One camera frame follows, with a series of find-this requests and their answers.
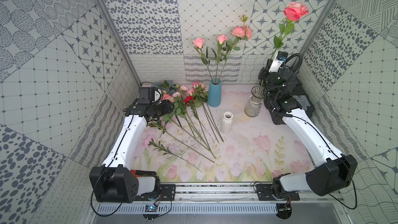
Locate black toolbox yellow latch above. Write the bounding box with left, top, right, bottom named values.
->
left=266, top=78, right=315, bottom=125

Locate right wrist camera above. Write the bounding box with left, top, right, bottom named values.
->
left=268, top=51, right=289, bottom=73

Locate white ribbed vase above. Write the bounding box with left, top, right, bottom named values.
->
left=220, top=112, right=233, bottom=134

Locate large pink rose stem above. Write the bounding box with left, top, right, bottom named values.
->
left=258, top=2, right=310, bottom=88

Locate aluminium rail frame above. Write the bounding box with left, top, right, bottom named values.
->
left=88, top=181, right=344, bottom=205

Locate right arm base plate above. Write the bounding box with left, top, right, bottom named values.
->
left=253, top=182, right=300, bottom=201

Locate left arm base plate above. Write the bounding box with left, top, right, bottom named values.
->
left=135, top=184, right=176, bottom=201

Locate pink peony flower stem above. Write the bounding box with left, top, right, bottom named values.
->
left=218, top=15, right=252, bottom=80

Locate clear glass vase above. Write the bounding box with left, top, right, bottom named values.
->
left=244, top=86, right=265, bottom=117

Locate pink carnation stem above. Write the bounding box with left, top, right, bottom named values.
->
left=149, top=139, right=202, bottom=172

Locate blue cylindrical vase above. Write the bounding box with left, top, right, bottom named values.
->
left=207, top=78, right=222, bottom=107

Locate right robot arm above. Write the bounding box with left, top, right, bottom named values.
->
left=259, top=60, right=358, bottom=205

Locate red pipe wrench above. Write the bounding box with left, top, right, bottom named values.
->
left=131, top=170, right=157, bottom=177

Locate bunch of artificial flowers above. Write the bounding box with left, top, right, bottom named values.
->
left=148, top=80, right=224, bottom=163

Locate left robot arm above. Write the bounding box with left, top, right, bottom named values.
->
left=89, top=87, right=174, bottom=205

